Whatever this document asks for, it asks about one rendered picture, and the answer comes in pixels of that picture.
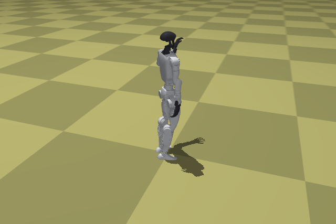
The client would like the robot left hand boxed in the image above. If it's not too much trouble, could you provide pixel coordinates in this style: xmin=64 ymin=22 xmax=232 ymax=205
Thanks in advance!
xmin=172 ymin=37 xmax=183 ymax=53

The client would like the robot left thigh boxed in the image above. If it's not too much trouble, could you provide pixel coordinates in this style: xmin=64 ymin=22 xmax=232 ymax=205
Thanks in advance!
xmin=159 ymin=90 xmax=170 ymax=126

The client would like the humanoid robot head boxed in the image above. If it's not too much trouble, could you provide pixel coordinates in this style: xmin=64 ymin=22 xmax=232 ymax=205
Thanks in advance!
xmin=160 ymin=31 xmax=176 ymax=55

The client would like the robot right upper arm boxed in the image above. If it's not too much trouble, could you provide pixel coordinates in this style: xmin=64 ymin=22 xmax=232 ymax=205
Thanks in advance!
xmin=170 ymin=56 xmax=180 ymax=85

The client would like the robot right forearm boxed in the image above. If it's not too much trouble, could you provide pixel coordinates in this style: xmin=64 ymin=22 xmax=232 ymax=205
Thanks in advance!
xmin=173 ymin=80 xmax=182 ymax=105

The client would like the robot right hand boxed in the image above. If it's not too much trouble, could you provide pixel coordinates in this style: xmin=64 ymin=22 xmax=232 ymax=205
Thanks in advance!
xmin=170 ymin=101 xmax=181 ymax=118

